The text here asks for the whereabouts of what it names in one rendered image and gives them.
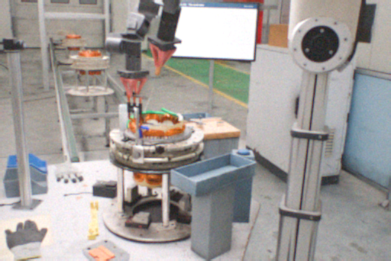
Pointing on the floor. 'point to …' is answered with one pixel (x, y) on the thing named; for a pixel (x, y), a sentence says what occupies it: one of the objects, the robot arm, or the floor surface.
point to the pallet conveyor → (69, 146)
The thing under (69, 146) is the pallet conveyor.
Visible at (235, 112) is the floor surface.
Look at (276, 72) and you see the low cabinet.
